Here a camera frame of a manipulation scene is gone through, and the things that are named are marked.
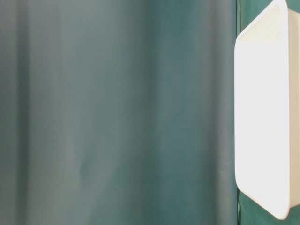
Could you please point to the white plastic case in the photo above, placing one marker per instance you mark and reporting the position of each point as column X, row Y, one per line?
column 267, row 109

